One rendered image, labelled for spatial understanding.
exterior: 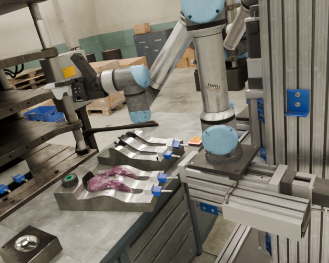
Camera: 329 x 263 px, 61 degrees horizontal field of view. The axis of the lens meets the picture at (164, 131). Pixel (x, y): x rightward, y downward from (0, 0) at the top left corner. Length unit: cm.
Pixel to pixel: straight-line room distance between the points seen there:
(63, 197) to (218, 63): 100
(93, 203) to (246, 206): 73
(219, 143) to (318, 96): 39
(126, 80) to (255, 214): 62
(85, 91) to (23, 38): 799
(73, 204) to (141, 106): 73
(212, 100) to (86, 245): 79
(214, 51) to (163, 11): 813
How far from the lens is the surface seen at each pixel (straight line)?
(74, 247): 131
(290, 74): 109
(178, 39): 99
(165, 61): 101
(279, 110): 115
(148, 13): 926
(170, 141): 162
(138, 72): 91
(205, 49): 85
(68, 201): 150
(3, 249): 139
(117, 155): 170
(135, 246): 147
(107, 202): 138
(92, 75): 99
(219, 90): 88
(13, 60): 192
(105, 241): 127
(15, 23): 895
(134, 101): 94
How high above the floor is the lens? 162
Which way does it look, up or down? 23 degrees down
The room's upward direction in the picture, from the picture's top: 12 degrees counter-clockwise
